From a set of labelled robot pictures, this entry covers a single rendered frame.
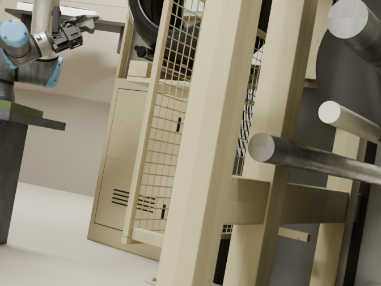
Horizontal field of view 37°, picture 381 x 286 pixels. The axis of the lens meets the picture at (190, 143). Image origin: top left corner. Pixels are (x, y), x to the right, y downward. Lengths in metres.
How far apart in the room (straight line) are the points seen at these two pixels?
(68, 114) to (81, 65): 0.49
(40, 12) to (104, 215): 1.17
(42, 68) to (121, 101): 0.65
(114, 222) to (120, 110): 0.60
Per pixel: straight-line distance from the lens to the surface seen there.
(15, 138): 2.70
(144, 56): 2.17
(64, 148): 5.65
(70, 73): 5.72
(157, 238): 1.44
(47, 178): 5.71
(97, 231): 3.18
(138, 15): 2.22
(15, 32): 2.04
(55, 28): 2.20
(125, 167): 3.06
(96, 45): 5.67
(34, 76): 2.66
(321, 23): 2.18
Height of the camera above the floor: 0.55
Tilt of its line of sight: 1 degrees up
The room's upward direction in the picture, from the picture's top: 10 degrees clockwise
